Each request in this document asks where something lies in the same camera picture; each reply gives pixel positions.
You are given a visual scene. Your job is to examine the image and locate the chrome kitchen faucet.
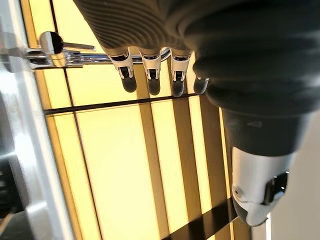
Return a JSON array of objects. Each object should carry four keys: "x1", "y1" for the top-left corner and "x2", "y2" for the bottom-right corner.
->
[{"x1": 23, "y1": 30, "x2": 171, "y2": 70}]

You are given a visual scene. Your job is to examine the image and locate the stainless steel sink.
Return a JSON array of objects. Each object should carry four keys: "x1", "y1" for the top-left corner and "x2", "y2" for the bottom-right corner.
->
[{"x1": 0, "y1": 29, "x2": 55, "y2": 240}]

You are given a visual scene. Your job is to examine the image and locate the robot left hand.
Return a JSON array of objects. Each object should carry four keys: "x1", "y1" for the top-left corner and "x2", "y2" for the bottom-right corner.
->
[{"x1": 72, "y1": 0, "x2": 320, "y2": 227}]

